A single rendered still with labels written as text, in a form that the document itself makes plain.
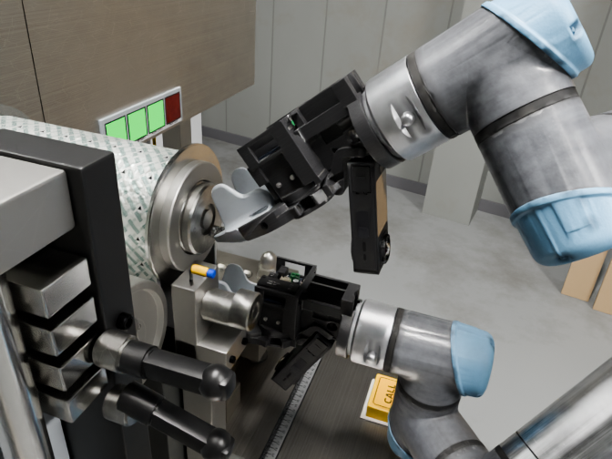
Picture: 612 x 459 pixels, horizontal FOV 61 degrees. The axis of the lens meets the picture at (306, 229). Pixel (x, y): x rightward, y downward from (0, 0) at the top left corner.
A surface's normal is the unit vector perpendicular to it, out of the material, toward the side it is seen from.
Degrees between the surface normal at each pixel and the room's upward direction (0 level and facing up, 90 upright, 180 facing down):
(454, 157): 90
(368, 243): 89
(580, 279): 79
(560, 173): 65
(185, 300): 90
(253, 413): 0
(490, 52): 73
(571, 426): 41
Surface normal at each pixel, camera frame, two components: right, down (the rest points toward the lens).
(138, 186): -0.17, -0.35
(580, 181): -0.07, -0.10
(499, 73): -0.44, 0.07
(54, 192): 0.94, 0.22
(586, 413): -0.54, -0.55
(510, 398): 0.07, -0.87
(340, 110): -0.32, 0.45
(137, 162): -0.07, -0.62
